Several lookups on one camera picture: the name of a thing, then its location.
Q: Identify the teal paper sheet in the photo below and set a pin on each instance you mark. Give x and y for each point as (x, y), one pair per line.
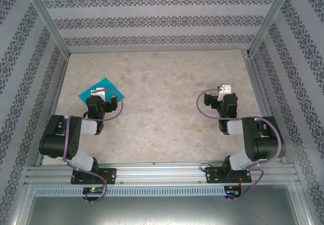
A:
(106, 84)

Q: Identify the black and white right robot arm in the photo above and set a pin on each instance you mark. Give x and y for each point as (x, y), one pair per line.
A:
(265, 144)

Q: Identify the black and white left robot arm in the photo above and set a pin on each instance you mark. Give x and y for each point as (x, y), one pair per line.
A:
(53, 139)

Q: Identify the grey sheet metal tray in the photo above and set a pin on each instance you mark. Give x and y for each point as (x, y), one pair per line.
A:
(162, 212)

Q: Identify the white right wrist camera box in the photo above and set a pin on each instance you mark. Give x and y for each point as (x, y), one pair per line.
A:
(226, 88)

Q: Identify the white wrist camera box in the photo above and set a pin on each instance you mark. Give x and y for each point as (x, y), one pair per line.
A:
(226, 88)
(100, 92)

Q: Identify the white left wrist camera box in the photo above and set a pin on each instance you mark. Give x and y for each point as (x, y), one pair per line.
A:
(100, 92)

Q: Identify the aluminium side rail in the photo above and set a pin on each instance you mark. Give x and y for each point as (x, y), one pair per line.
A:
(52, 108)
(264, 108)

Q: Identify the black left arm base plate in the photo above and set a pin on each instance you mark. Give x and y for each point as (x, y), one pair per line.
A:
(110, 175)

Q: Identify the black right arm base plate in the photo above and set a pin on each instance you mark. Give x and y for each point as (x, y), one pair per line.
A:
(212, 175)

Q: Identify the aluminium mounting rail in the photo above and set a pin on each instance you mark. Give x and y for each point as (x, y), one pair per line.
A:
(162, 174)

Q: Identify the aluminium frame post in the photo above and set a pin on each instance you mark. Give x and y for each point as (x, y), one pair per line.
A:
(46, 17)
(271, 17)

